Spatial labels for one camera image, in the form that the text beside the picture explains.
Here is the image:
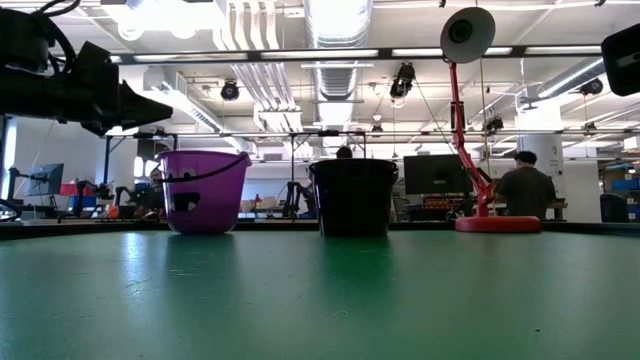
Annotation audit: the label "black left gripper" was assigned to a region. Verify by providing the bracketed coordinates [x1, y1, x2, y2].
[0, 40, 174, 137]

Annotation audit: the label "white ceiling pipes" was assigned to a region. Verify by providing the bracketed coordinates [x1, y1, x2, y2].
[212, 0, 306, 132]

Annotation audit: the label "red desk lamp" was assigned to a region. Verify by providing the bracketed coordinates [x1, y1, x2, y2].
[439, 5, 542, 234]

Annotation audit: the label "black bucket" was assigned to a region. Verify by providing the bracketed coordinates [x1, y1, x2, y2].
[307, 158, 400, 239]

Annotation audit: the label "black aluminium table frame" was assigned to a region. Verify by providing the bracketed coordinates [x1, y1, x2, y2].
[0, 219, 640, 240]

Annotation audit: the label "black office chair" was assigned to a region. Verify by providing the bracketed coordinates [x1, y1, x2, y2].
[598, 192, 630, 224]

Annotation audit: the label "grey computer monitor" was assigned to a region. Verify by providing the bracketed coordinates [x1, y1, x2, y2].
[27, 162, 65, 197]

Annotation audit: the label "black overhead light bar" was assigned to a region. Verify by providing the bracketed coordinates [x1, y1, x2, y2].
[107, 44, 604, 65]

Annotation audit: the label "green table mat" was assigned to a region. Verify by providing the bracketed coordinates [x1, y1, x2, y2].
[0, 228, 640, 360]

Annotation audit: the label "white round column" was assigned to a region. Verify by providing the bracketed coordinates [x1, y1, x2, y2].
[516, 99, 567, 200]

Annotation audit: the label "blue storage shelf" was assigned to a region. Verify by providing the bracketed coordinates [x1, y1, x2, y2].
[602, 162, 640, 194]

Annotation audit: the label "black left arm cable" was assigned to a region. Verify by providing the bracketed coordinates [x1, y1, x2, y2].
[29, 0, 82, 76]

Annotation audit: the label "purple face bucket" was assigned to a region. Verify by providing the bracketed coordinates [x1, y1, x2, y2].
[155, 149, 253, 236]

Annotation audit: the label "silver ceiling air duct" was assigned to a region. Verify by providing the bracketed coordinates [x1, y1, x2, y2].
[304, 0, 374, 101]

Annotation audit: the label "black computer monitor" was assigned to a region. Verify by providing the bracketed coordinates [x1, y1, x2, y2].
[403, 153, 474, 196]

